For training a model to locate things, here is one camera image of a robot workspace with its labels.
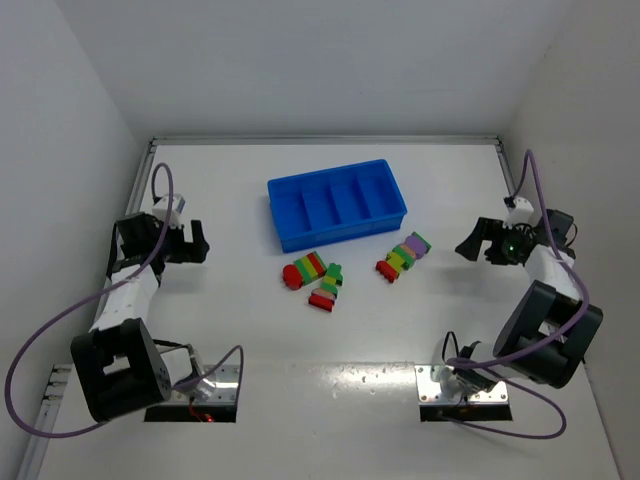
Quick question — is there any purple green lego stack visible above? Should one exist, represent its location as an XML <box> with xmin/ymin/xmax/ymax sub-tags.
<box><xmin>375</xmin><ymin>232</ymin><xmax>432</xmax><ymax>283</ymax></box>

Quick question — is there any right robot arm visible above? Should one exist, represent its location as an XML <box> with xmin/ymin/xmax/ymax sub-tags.
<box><xmin>455</xmin><ymin>217</ymin><xmax>603</xmax><ymax>389</ymax></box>

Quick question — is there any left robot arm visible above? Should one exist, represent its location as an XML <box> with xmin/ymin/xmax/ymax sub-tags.
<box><xmin>70</xmin><ymin>212</ymin><xmax>210</xmax><ymax>423</ymax></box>

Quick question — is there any red green striped lego stack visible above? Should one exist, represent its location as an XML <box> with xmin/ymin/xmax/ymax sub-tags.
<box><xmin>282</xmin><ymin>251</ymin><xmax>327</xmax><ymax>290</ymax></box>

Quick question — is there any blue divided plastic bin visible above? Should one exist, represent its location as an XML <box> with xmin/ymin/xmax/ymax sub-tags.
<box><xmin>267</xmin><ymin>159</ymin><xmax>407</xmax><ymax>253</ymax></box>

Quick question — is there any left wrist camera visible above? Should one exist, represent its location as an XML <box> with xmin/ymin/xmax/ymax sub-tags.
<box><xmin>151</xmin><ymin>194</ymin><xmax>186</xmax><ymax>229</ymax></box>

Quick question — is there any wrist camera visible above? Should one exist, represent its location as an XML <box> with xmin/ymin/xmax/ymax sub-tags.
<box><xmin>151</xmin><ymin>194</ymin><xmax>186</xmax><ymax>229</ymax></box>
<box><xmin>504</xmin><ymin>196</ymin><xmax>534</xmax><ymax>227</ymax></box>

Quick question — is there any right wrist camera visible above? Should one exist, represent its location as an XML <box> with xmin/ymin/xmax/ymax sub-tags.
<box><xmin>504</xmin><ymin>196</ymin><xmax>534</xmax><ymax>227</ymax></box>

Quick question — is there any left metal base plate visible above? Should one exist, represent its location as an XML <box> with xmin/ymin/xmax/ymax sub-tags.
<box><xmin>167</xmin><ymin>364</ymin><xmax>240</xmax><ymax>407</ymax></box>

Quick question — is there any metal base plate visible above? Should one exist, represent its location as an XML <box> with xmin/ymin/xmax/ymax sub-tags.
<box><xmin>415</xmin><ymin>364</ymin><xmax>509</xmax><ymax>406</ymax></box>
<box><xmin>167</xmin><ymin>364</ymin><xmax>240</xmax><ymax>407</ymax></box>

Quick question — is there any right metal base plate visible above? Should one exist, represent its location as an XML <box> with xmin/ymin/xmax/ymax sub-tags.
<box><xmin>415</xmin><ymin>364</ymin><xmax>509</xmax><ymax>406</ymax></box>

